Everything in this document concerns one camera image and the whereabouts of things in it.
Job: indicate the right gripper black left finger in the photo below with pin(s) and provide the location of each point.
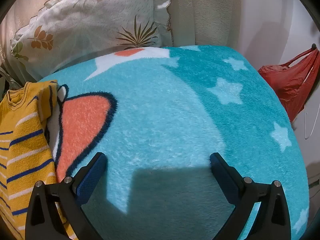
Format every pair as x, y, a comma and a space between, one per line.
43, 220

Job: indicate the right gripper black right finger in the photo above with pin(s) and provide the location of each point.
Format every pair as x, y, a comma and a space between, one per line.
273, 218

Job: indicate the yellow striped knit sweater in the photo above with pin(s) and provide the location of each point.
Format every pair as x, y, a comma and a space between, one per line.
25, 153

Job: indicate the red plastic bag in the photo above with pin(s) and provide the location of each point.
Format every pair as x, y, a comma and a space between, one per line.
294, 81

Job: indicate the turquoise star cartoon blanket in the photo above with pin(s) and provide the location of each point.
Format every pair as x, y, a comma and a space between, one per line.
158, 114

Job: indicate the leaf print pillow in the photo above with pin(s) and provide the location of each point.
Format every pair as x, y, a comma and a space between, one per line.
40, 37

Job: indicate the beige towel blanket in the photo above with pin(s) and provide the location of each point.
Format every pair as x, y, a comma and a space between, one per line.
202, 22

